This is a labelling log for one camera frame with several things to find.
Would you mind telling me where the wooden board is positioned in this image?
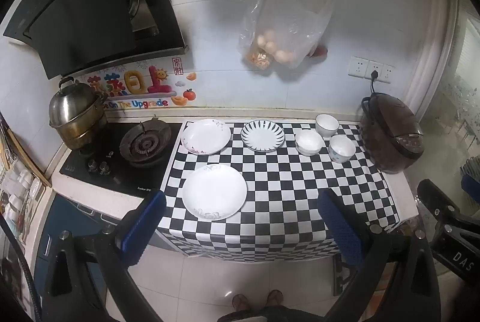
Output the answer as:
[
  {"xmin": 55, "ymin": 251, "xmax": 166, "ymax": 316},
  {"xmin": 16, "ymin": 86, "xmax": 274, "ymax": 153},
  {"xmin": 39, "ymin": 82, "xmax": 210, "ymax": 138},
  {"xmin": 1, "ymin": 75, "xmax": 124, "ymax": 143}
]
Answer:
[{"xmin": 0, "ymin": 112, "xmax": 53, "ymax": 188}]

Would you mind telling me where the blue kitchen cabinet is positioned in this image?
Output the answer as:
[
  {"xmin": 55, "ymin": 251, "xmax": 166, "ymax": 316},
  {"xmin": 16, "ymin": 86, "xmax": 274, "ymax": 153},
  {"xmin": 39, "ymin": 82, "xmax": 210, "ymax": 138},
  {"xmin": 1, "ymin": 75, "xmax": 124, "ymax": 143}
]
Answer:
[{"xmin": 32, "ymin": 192, "xmax": 113, "ymax": 308}]

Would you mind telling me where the white bowl with ridged foot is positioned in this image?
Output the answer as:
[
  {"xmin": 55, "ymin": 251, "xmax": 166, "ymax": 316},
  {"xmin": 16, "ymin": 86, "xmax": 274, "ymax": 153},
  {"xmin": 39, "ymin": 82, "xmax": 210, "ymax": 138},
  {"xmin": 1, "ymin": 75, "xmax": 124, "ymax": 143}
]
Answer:
[{"xmin": 295, "ymin": 129, "xmax": 324, "ymax": 157}]

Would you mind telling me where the white plate with blue stripes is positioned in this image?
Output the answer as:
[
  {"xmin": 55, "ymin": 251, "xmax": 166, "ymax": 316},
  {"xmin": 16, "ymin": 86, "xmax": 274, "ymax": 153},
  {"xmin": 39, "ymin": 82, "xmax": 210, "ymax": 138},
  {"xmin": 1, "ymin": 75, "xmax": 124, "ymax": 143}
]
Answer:
[{"xmin": 240, "ymin": 120, "xmax": 286, "ymax": 152}]

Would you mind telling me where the white bowl with blue print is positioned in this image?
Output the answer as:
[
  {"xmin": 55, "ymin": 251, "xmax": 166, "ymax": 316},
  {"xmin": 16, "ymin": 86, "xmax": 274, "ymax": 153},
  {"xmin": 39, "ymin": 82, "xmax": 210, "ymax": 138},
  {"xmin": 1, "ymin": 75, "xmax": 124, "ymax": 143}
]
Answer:
[{"xmin": 327, "ymin": 135, "xmax": 357, "ymax": 164}]

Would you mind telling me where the black white checkered cloth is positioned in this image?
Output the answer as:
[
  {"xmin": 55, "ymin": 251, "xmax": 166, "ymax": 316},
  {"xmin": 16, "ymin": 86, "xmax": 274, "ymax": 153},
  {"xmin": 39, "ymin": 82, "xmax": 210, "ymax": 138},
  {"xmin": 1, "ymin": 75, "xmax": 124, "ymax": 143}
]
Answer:
[{"xmin": 155, "ymin": 120, "xmax": 401, "ymax": 263}]

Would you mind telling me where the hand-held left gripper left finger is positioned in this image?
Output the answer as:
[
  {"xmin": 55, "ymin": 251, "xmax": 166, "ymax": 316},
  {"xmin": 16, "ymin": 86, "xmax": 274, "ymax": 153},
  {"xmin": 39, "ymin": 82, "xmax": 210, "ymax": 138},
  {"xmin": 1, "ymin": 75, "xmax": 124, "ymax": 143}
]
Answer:
[{"xmin": 43, "ymin": 189, "xmax": 167, "ymax": 322}]

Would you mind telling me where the black metal stand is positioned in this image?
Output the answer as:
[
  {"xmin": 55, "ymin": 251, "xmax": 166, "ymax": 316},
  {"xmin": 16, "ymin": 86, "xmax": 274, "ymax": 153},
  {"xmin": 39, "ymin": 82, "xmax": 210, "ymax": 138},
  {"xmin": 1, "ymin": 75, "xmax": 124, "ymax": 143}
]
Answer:
[{"xmin": 331, "ymin": 252, "xmax": 363, "ymax": 297}]

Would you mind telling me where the person's left foot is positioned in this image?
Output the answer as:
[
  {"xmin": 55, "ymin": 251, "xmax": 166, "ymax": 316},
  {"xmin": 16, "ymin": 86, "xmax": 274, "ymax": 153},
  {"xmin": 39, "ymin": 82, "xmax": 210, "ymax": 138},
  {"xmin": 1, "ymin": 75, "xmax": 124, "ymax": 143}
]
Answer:
[{"xmin": 231, "ymin": 294, "xmax": 250, "ymax": 312}]

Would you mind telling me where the person's right foot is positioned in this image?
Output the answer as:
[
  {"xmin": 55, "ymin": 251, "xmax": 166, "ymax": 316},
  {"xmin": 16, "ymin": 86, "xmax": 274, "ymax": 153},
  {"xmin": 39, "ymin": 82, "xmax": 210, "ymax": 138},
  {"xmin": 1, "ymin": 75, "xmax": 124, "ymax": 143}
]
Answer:
[{"xmin": 265, "ymin": 289, "xmax": 284, "ymax": 308}]

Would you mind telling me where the white wall socket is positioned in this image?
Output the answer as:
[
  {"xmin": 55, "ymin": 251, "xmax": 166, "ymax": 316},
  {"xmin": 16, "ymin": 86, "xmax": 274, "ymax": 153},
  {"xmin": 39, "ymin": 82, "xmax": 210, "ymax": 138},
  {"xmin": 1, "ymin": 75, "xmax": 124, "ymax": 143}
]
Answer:
[
  {"xmin": 348, "ymin": 56, "xmax": 370, "ymax": 78},
  {"xmin": 365, "ymin": 60, "xmax": 383, "ymax": 81},
  {"xmin": 379, "ymin": 64, "xmax": 395, "ymax": 84}
]

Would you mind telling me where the round gas burner grate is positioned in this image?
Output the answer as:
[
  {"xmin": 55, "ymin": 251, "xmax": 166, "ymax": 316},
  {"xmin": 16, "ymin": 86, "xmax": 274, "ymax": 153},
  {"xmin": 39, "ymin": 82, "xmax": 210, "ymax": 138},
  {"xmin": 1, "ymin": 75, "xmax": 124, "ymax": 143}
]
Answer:
[{"xmin": 119, "ymin": 118, "xmax": 170, "ymax": 168}]

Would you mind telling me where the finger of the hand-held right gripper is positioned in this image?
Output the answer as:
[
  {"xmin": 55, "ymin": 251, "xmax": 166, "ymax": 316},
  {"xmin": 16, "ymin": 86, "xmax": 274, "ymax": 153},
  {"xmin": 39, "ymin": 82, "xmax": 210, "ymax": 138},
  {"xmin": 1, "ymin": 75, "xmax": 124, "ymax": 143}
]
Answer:
[
  {"xmin": 416, "ymin": 178, "xmax": 461, "ymax": 222},
  {"xmin": 461, "ymin": 173, "xmax": 480, "ymax": 203}
]

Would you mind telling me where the person's foot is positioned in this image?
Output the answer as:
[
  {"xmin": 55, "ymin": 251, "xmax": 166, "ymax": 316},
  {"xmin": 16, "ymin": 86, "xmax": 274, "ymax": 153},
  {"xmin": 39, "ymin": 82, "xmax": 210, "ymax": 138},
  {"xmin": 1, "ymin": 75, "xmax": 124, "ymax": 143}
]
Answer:
[
  {"xmin": 265, "ymin": 289, "xmax": 284, "ymax": 308},
  {"xmin": 231, "ymin": 294, "xmax": 250, "ymax": 312}
]

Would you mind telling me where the clear plastic bag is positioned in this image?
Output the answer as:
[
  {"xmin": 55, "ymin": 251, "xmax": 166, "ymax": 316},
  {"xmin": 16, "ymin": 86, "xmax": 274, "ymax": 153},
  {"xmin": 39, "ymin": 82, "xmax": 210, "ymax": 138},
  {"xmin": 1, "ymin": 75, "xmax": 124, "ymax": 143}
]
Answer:
[{"xmin": 237, "ymin": 0, "xmax": 335, "ymax": 71}]

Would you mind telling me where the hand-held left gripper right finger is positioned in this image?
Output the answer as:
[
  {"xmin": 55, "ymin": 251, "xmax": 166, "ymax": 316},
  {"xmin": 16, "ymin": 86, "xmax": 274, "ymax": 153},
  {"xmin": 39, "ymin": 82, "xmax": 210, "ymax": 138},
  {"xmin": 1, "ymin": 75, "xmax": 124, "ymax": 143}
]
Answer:
[{"xmin": 318, "ymin": 188, "xmax": 442, "ymax": 322}]

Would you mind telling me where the black range hood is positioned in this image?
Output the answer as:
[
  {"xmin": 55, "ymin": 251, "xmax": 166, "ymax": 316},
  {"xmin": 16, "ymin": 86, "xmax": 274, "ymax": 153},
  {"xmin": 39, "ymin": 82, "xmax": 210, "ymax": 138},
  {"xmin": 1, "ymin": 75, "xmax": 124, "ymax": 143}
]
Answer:
[{"xmin": 3, "ymin": 0, "xmax": 188, "ymax": 81}]

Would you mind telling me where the white plate with floral rim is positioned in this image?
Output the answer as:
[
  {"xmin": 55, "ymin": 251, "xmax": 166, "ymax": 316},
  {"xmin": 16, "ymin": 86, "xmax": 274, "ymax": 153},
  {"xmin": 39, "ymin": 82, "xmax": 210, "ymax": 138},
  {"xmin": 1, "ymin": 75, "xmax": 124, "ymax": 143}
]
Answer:
[{"xmin": 181, "ymin": 119, "xmax": 232, "ymax": 156}]

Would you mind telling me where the stainless steel steamer pot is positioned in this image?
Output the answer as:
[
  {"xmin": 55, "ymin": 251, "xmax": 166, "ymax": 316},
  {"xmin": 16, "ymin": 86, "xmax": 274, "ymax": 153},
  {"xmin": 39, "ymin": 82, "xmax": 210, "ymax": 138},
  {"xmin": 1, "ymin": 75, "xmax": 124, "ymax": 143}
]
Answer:
[{"xmin": 48, "ymin": 76, "xmax": 109, "ymax": 151}]

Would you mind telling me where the large white plate grey print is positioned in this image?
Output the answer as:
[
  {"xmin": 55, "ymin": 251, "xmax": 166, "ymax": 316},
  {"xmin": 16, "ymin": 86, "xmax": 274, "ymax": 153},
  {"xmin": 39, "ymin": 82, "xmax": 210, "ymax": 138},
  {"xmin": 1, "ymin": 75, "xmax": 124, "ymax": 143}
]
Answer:
[{"xmin": 182, "ymin": 163, "xmax": 248, "ymax": 222}]

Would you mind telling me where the brown rice cooker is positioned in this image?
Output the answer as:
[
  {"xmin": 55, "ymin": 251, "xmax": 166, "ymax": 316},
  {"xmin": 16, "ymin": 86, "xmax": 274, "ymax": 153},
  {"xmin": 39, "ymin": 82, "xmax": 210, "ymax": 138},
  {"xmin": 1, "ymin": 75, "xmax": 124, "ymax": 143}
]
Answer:
[{"xmin": 360, "ymin": 92, "xmax": 425, "ymax": 175}]

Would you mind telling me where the plain white bowl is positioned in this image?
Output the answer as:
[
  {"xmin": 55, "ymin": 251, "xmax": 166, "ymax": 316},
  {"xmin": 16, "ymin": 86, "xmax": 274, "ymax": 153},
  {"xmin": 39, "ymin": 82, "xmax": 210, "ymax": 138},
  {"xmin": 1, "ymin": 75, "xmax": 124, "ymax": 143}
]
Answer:
[{"xmin": 315, "ymin": 114, "xmax": 340, "ymax": 139}]

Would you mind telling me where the colourful wall sticker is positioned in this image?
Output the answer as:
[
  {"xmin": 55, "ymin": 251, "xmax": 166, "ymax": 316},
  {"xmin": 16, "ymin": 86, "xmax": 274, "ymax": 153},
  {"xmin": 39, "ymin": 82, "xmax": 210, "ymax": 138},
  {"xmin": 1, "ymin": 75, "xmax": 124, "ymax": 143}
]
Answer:
[{"xmin": 84, "ymin": 58, "xmax": 198, "ymax": 110}]

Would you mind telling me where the white door frame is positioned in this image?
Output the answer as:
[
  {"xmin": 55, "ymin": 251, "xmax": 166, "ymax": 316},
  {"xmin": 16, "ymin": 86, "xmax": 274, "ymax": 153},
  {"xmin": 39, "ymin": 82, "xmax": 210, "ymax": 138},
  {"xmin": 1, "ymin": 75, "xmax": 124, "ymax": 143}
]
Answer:
[{"xmin": 406, "ymin": 0, "xmax": 460, "ymax": 121}]

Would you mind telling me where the black glass gas cooktop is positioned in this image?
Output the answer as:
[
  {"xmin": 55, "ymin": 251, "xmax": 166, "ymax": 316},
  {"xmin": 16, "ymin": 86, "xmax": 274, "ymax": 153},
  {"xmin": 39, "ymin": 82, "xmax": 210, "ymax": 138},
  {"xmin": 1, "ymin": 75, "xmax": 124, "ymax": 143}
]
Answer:
[{"xmin": 59, "ymin": 121, "xmax": 184, "ymax": 197}]

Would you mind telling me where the black cable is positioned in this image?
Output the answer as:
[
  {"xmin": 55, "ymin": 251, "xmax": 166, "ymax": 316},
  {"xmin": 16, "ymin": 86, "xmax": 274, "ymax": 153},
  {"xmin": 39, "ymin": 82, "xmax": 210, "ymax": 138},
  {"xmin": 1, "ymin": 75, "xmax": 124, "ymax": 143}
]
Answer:
[{"xmin": 0, "ymin": 211, "xmax": 43, "ymax": 322}]

